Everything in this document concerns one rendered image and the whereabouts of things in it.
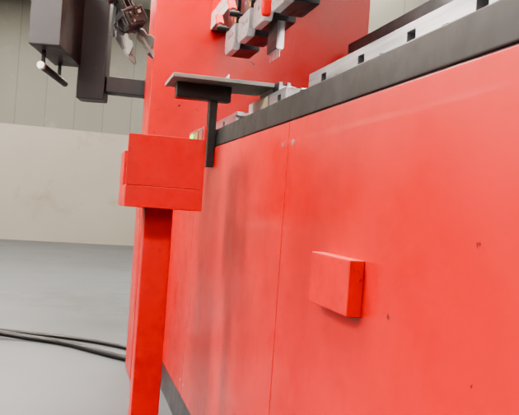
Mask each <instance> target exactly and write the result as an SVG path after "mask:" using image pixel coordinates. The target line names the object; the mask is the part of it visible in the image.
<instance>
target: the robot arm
mask: <svg viewBox="0 0 519 415"><path fill-rule="evenodd" d="M107 2H108V3H109V4H114V7H113V14H112V21H111V27H110V33H111V35H112V36H113V37H115V39H116V41H117V43H118V45H119V47H120V48H121V49H122V50H123V51H124V53H125V55H126V56H127V57H128V59H129V60H130V61H131V62H132V63H133V64H136V60H135V57H134V56H133V41H132V40H130V38H129V33H132V32H133V33H134V34H136V33H137V31H138V36H137V39H138V41H139V42H141V43H142V44H143V47H144V48H145V50H146V51H147V55H148V56H149V57H151V58H152V59H154V49H153V45H154V42H155V39H154V37H153V36H152V35H149V34H148V33H147V28H146V26H145V25H146V24H147V22H148V18H147V15H146V13H145V11H144V9H143V5H142V4H141V5H138V6H137V4H136V3H134V4H135V5H133V1H132V0H107Z"/></svg>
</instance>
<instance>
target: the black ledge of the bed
mask: <svg viewBox="0 0 519 415"><path fill-rule="evenodd" d="M517 43H519V0H498V1H496V2H493V3H491V4H489V5H488V6H485V7H482V8H480V9H479V10H477V11H474V12H471V13H470V14H468V15H466V16H463V17H461V18H459V19H457V20H454V21H452V22H450V23H448V24H446V25H444V26H441V27H439V28H437V29H435V30H432V31H430V32H428V33H427V34H424V35H421V36H419V37H418V38H415V39H413V40H411V41H409V42H407V43H404V44H402V45H400V46H398V47H395V48H393V49H391V50H389V51H387V52H385V53H383V54H380V55H378V56H376V57H374V58H371V59H369V60H367V61H365V62H363V63H360V64H359V65H357V66H354V67H352V68H350V69H348V70H345V71H343V72H341V73H339V74H337V75H334V76H332V77H330V78H328V79H325V80H324V81H322V82H319V83H317V84H315V85H313V86H310V87H308V88H306V89H304V90H302V91H299V92H298V93H295V94H293V95H291V96H289V97H286V98H284V99H282V100H280V101H278V102H275V103H273V104H271V105H269V106H266V107H264V108H263V109H261V110H258V111H255V112H254V113H252V114H249V115H247V116H245V117H243V118H241V119H238V120H236V121H234V122H232V123H230V124H228V125H225V126H223V127H221V128H219V129H216V135H215V147H216V146H219V145H222V144H224V143H227V142H231V141H233V140H236V139H238V138H243V137H245V136H248V135H251V134H253V133H257V132H260V131H263V130H265V129H267V128H272V127H274V126H277V125H280V124H284V123H286V122H289V121H292V120H294V119H298V118H301V117H303V116H306V115H309V114H313V113H315V112H318V111H321V110H324V109H327V108H329V107H332V106H335V105H339V104H342V103H344V102H347V101H350V100H354V99H356V98H358V97H361V96H365V95H368V94H371V93H373V92H376V91H380V90H383V89H385V88H387V87H390V86H394V85H397V84H400V83H402V82H406V81H409V80H412V79H415V78H416V77H421V76H423V75H426V74H429V73H431V72H436V71H438V70H441V69H443V68H447V67H450V66H452V65H455V64H458V63H462V62H464V61H467V60H470V59H472V58H477V57H479V56H481V55H484V54H488V53H491V52H493V51H496V50H499V49H503V48H506V47H507V46H510V45H513V44H517Z"/></svg>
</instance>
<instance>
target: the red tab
mask: <svg viewBox="0 0 519 415"><path fill-rule="evenodd" d="M363 273H364V261H362V260H358V259H351V258H348V257H344V256H340V255H337V254H330V253H326V252H316V251H313V252H312V255H311V278H310V290H309V301H312V302H314V303H316V304H318V305H321V306H323V307H325V308H327V309H329V310H332V311H334V312H336V313H338V314H340V315H343V316H345V317H352V318H360V317H361V308H362V285H363Z"/></svg>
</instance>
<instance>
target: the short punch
mask: <svg viewBox="0 0 519 415"><path fill-rule="evenodd" d="M284 33H285V21H280V20H278V21H276V22H275V23H274V24H273V25H272V26H270V27H269V33H268V45H267V55H268V56H269V62H270V63H271V62H272V61H274V60H275V59H276V58H278V57H279V56H280V50H282V49H283V45H284Z"/></svg>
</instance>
